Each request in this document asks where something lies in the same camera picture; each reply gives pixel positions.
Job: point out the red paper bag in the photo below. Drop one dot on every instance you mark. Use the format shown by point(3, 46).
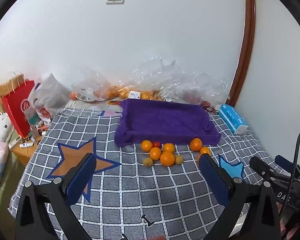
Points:
point(15, 107)

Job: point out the large orange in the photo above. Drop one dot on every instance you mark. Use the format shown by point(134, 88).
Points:
point(167, 159)

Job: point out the crumpled clear plastic bag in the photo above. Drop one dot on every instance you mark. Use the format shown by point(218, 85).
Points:
point(190, 85)

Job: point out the grey checked star blanket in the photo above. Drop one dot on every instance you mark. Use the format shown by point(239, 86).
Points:
point(130, 192)

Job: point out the cartoon printed sheet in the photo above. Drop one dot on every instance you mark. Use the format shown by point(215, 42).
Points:
point(110, 106)

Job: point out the wooden nightstand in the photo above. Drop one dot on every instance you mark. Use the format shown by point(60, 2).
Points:
point(25, 152)

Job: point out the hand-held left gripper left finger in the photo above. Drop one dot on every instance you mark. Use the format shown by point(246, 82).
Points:
point(81, 177)

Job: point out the wooden door frame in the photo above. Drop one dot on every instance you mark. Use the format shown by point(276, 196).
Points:
point(247, 42)

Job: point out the blue tissue pack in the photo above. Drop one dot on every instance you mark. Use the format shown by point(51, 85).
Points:
point(232, 117)

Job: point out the small red tomato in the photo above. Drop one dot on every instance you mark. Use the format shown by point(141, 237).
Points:
point(156, 144)

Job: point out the small orange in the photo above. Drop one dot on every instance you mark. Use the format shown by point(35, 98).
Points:
point(195, 144)
point(205, 151)
point(147, 145)
point(155, 153)
point(198, 158)
point(169, 148)

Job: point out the purple towel covered tray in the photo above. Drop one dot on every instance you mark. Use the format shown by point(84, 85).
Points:
point(162, 120)

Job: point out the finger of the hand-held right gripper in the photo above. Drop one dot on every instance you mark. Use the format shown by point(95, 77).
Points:
point(261, 166)
point(283, 162)

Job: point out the white patterned pillow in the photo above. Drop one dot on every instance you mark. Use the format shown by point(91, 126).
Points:
point(0, 127)

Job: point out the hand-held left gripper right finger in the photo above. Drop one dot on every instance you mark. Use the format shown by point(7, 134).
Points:
point(215, 180)

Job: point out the white plastic bag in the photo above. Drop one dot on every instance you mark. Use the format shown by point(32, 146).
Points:
point(51, 92)

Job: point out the small yellow plum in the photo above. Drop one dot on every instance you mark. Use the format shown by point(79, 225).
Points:
point(148, 161)
point(178, 159)

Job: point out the clear bag of oranges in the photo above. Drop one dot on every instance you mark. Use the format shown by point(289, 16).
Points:
point(90, 87)

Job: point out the white label clear fruit bag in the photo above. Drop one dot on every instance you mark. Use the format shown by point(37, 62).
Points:
point(135, 92)

